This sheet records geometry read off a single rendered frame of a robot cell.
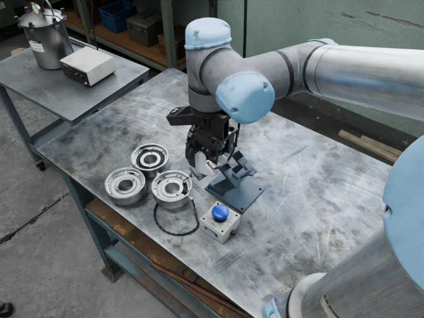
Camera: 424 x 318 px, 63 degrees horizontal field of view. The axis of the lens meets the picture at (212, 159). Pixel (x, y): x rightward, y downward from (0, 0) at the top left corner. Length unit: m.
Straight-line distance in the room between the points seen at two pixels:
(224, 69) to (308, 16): 1.84
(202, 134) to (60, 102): 0.95
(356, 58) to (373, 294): 0.28
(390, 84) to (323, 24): 1.89
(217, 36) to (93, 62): 1.10
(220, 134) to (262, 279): 0.34
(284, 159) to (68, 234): 1.26
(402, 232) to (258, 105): 0.31
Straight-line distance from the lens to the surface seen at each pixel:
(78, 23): 3.29
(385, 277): 0.33
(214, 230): 0.82
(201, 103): 0.63
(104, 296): 1.72
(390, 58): 0.45
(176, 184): 0.92
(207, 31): 0.57
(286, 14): 2.40
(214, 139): 0.68
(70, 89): 1.62
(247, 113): 0.50
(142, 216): 0.90
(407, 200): 0.23
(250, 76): 0.50
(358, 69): 0.47
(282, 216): 0.90
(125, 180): 0.96
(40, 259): 1.92
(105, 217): 1.24
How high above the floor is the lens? 1.53
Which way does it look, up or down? 46 degrees down
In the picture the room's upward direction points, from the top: straight up
